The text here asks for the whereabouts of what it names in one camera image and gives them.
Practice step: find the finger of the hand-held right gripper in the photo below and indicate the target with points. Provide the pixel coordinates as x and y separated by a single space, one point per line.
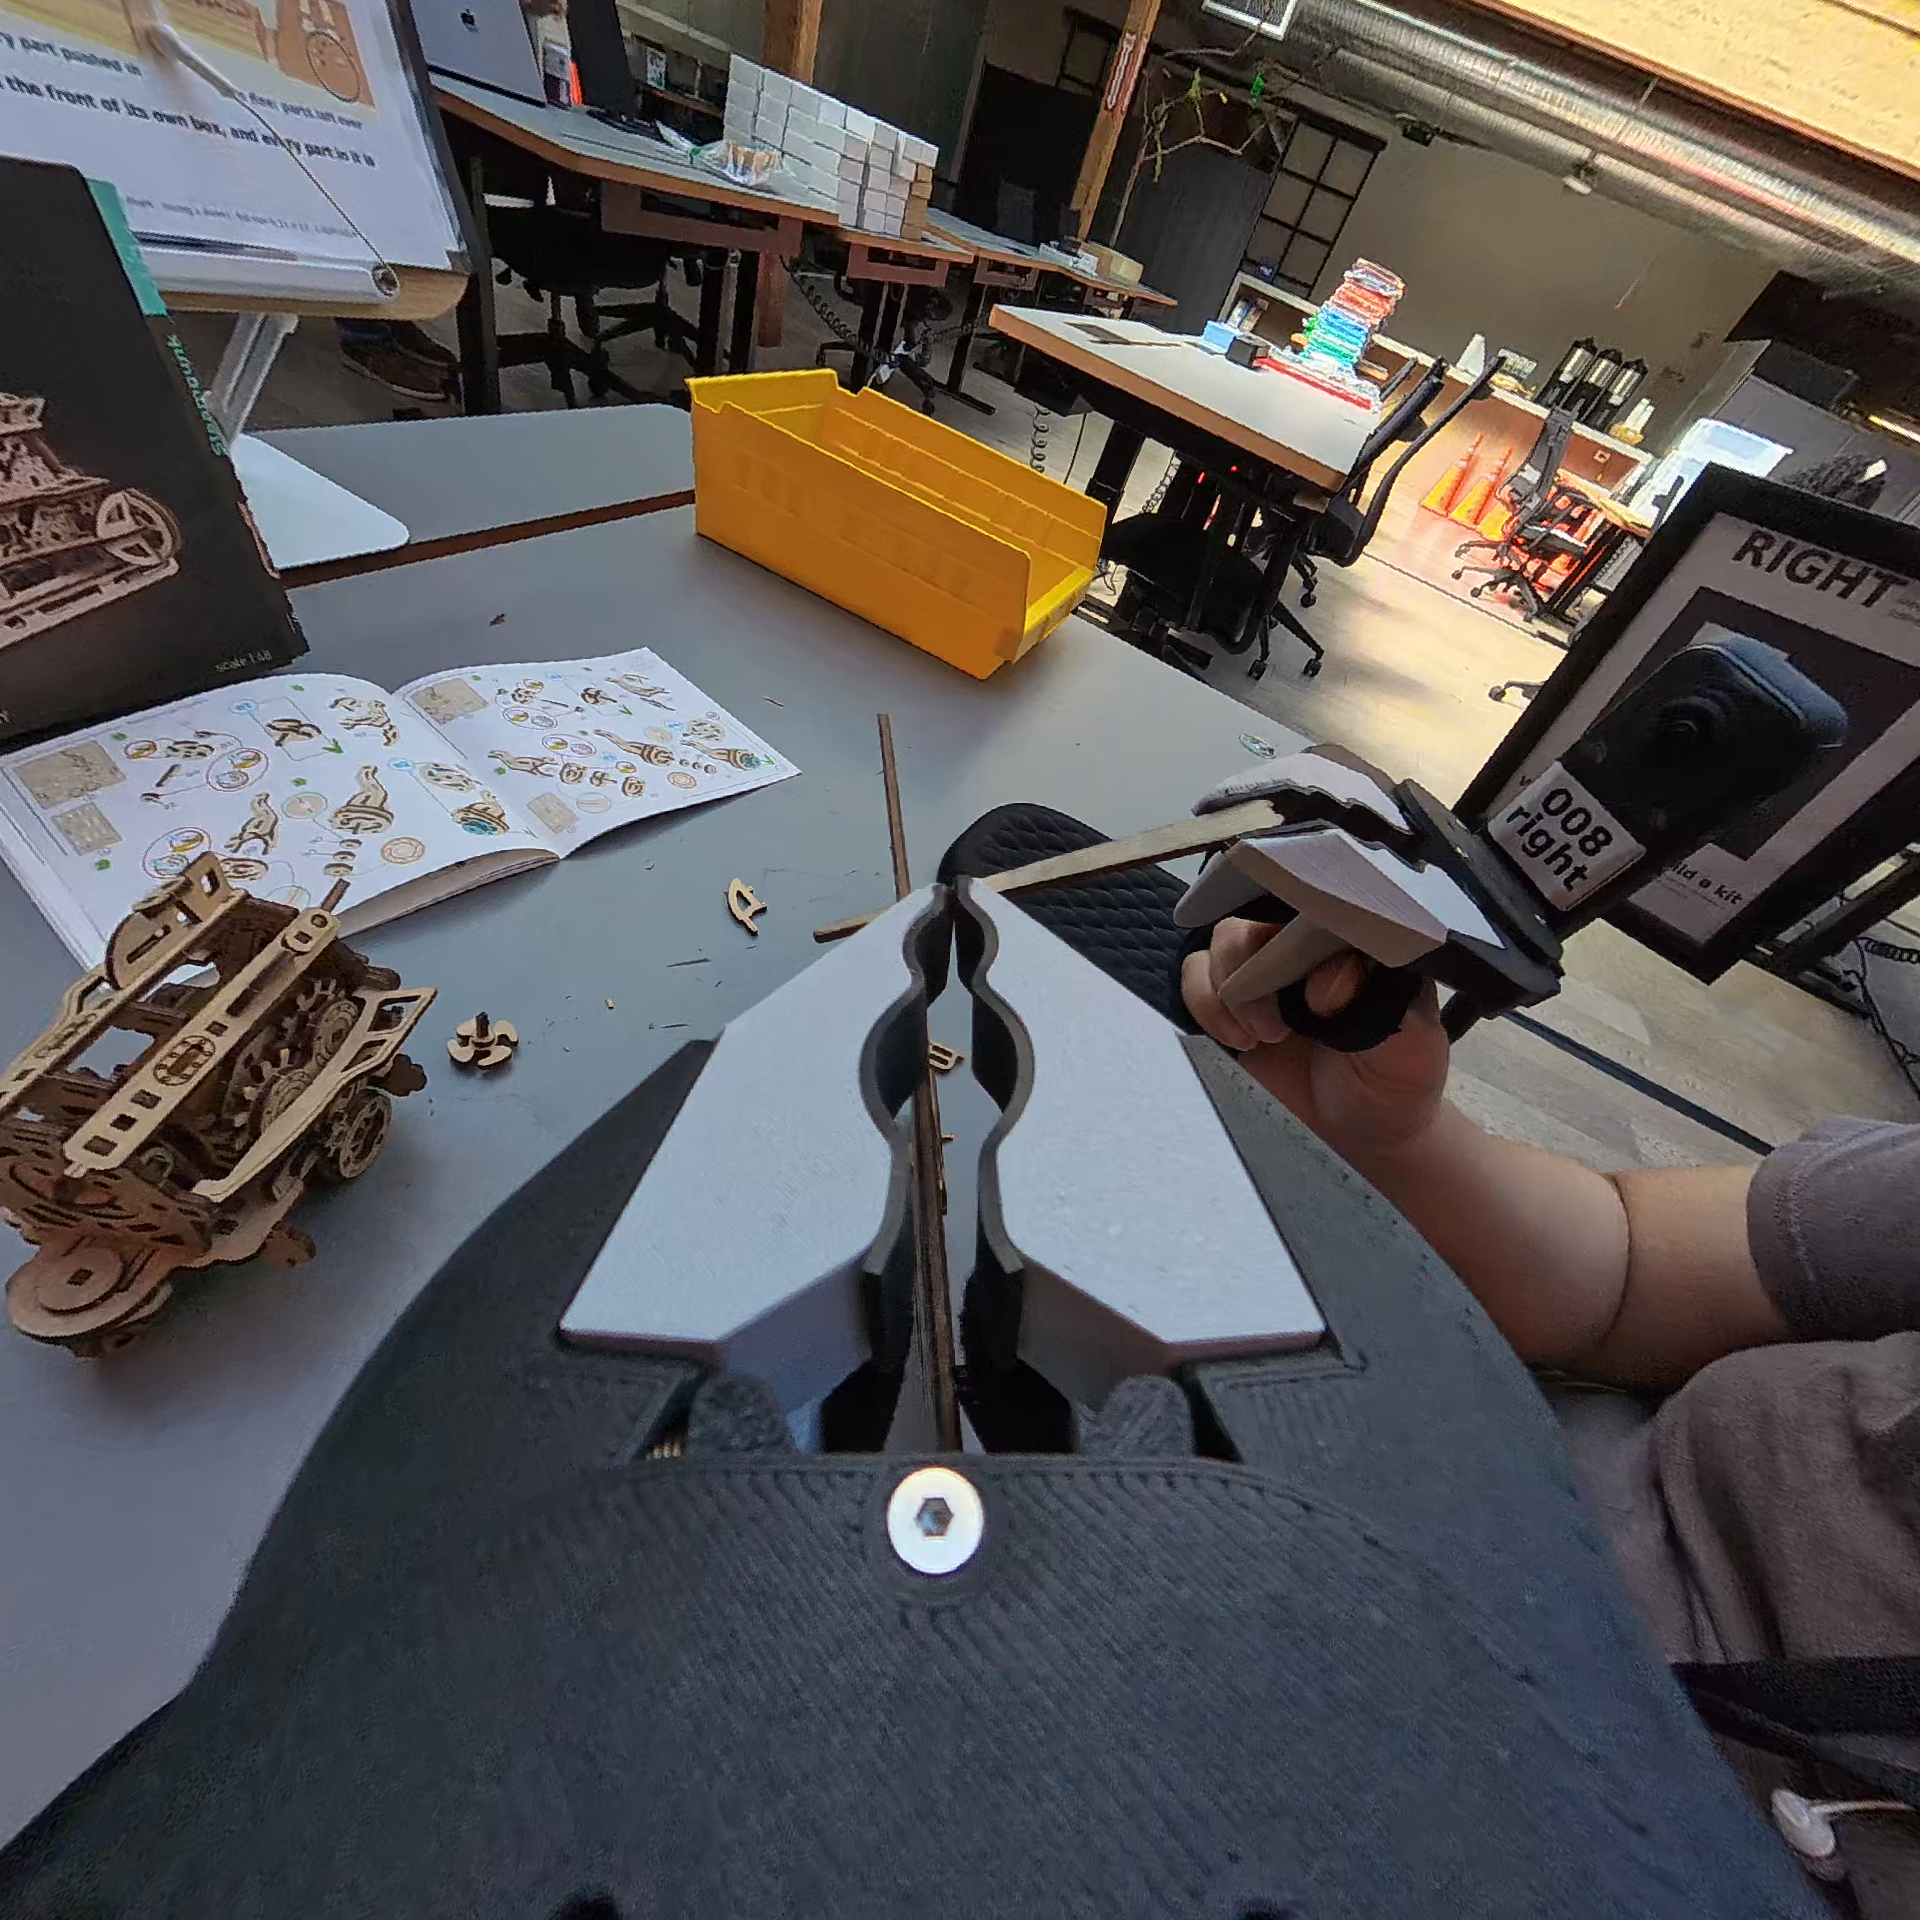
1320 781
1335 892

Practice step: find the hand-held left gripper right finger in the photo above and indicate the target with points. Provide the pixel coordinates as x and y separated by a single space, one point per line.
1140 1200

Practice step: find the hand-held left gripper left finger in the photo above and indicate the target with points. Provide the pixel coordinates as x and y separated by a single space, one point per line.
750 1200

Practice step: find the thin wooden stick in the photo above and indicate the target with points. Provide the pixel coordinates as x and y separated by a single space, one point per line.
1140 848

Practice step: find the wooden parts sheet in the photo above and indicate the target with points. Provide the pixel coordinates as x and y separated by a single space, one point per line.
897 810

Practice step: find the person's right forearm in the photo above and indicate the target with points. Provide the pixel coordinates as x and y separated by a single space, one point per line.
1575 1244

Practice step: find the partly built wooden model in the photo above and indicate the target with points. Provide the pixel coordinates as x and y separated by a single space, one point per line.
195 1111

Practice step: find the black model kit box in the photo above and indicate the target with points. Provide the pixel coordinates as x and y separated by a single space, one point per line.
121 375

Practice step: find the person's right hand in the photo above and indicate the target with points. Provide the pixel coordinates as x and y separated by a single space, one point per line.
1351 1094

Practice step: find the black framed sign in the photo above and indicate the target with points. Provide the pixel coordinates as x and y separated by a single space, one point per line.
1800 585

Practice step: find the black quilted wrist rest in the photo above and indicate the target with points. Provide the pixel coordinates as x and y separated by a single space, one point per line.
1111 930

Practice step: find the black office chair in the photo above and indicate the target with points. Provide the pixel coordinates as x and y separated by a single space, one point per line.
1380 494

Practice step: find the small horned wooden part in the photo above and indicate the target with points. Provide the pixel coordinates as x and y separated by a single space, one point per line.
747 904

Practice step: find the grey office chair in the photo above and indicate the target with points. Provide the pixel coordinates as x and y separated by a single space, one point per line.
1531 494

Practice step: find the orange traffic cone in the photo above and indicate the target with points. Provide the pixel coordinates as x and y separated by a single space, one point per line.
1449 483
1492 492

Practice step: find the grey-topped desk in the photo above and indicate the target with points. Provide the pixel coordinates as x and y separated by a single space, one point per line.
631 164
1170 383

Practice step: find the stack of colourful boxes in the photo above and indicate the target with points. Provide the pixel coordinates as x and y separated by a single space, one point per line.
1351 331

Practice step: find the yellow plastic bin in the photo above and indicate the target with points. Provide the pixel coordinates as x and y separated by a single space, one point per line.
884 524

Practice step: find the instruction booklet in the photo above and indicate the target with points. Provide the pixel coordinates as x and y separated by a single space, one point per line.
374 781

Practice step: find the stack of white boxes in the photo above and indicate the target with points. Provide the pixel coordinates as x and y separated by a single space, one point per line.
825 143

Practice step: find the white poster stand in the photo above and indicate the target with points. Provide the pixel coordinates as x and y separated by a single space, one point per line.
331 511

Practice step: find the silver laptop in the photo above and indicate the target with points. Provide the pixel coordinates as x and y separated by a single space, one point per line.
480 45

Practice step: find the white instruction poster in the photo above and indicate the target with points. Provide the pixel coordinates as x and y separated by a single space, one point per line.
224 150

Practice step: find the silver ventilation duct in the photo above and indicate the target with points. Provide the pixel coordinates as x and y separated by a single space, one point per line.
1575 104

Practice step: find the wooden post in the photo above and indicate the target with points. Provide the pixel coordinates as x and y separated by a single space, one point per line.
1118 104
791 150

